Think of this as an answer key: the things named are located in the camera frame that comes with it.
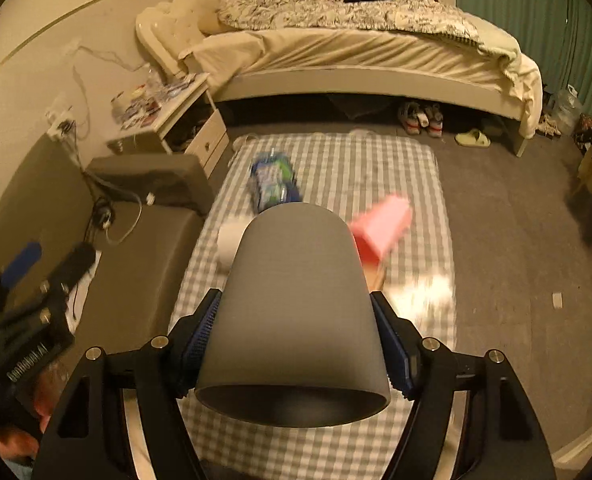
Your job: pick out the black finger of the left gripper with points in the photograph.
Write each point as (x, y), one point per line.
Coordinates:
(66, 272)

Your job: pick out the green curtain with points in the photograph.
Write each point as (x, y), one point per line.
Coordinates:
(556, 34)

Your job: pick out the large clear water bottle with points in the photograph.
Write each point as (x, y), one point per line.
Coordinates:
(566, 110)

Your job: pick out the blue green drink can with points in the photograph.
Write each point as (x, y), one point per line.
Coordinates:
(272, 181)

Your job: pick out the clear bottle on nightstand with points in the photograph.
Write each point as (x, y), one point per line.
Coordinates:
(153, 83)

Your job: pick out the green slipper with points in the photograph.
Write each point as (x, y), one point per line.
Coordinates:
(474, 138)

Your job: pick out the pink faceted cup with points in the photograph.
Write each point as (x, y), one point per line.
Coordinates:
(378, 230)

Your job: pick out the patterned floral duvet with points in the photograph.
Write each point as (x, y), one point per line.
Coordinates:
(425, 17)

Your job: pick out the person's left hand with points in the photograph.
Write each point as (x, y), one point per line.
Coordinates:
(26, 415)

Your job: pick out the small white paper on floor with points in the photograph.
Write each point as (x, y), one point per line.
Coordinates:
(557, 300)

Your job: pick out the grey plastic cup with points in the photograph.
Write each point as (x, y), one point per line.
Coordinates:
(295, 343)

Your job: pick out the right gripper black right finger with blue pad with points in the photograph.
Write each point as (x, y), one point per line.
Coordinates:
(501, 436)

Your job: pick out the brown cardboard cup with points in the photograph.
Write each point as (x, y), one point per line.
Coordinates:
(375, 276)

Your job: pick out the white plain cup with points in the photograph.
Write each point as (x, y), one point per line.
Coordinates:
(229, 238)

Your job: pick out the white cup green leaf print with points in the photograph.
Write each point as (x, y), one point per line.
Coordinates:
(427, 302)

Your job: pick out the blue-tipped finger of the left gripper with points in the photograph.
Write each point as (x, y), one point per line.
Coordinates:
(20, 266)

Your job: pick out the pair of sneakers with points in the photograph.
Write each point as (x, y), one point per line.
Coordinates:
(416, 118)

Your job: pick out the cream bed with headboard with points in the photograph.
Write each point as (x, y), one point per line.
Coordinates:
(186, 36)

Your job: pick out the white bedside table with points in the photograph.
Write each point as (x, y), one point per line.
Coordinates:
(186, 122)

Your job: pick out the grey white checkered tablecloth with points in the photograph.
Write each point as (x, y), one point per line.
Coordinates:
(348, 175)

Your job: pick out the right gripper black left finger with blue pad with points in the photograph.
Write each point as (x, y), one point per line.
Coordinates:
(87, 436)

